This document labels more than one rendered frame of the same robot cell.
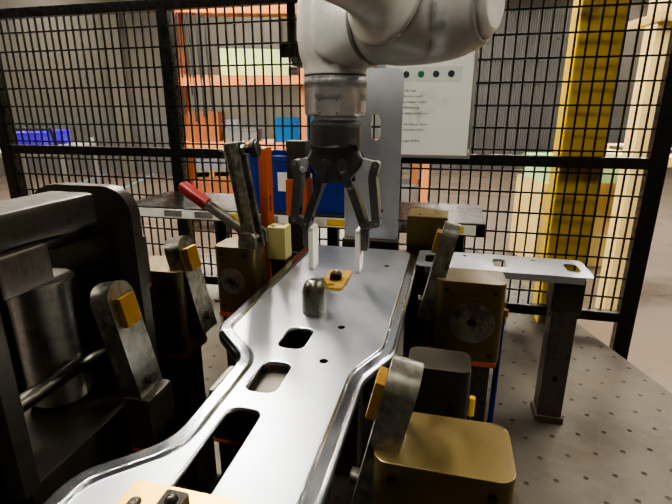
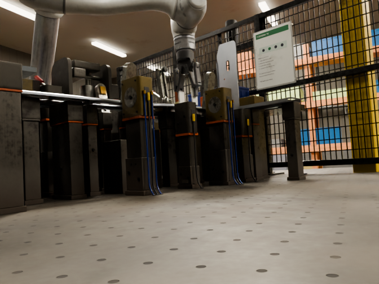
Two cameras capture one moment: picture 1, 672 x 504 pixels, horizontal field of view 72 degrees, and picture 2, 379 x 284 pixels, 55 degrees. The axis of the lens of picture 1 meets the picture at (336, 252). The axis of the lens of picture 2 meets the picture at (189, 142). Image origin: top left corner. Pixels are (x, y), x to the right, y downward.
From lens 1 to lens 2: 107 cm
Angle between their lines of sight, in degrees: 36
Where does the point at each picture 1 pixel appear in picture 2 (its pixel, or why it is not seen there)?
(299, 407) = not seen: hidden behind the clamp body
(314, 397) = not seen: hidden behind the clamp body
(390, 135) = (233, 67)
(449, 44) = (187, 12)
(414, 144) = (270, 81)
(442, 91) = (279, 53)
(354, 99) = (185, 41)
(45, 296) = (86, 87)
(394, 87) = (232, 48)
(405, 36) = (176, 13)
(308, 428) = not seen: hidden behind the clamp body
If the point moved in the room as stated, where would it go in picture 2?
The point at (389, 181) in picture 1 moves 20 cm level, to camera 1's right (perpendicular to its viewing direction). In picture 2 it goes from (234, 87) to (277, 79)
